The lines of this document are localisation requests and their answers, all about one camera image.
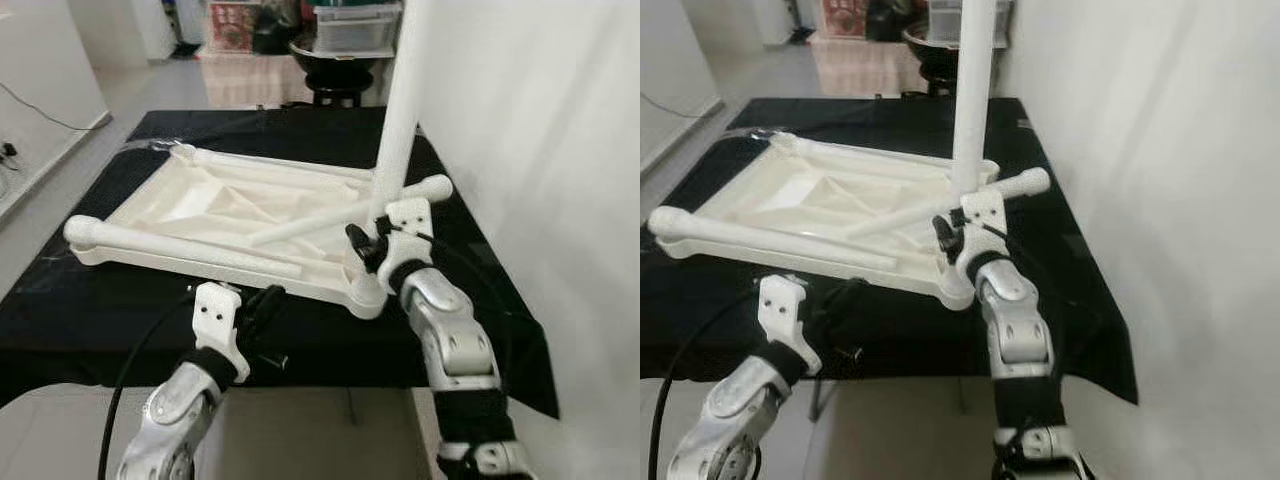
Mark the black tablecloth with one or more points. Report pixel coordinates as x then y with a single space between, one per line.
720 330
100 330

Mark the white plastic table top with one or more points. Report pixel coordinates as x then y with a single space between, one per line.
230 215
800 205

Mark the black bag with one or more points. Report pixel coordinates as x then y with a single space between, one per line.
285 25
890 15

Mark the small black floor object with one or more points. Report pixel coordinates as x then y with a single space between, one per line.
800 36

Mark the small black power adapter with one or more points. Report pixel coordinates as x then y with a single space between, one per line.
10 150

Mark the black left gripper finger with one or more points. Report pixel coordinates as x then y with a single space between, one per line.
270 300
848 295

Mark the clear tape strip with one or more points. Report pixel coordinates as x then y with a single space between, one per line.
150 147
750 133

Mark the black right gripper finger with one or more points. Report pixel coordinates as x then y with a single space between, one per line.
942 232
358 240

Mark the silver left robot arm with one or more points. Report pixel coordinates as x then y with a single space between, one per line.
735 410
175 420

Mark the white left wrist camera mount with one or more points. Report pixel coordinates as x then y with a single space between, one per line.
215 315
785 310

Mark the clear plastic container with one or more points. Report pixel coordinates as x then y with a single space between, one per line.
950 18
355 25

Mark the red food poster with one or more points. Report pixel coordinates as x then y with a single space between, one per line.
845 15
232 25

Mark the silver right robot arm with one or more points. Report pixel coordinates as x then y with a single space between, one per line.
1020 330
455 330

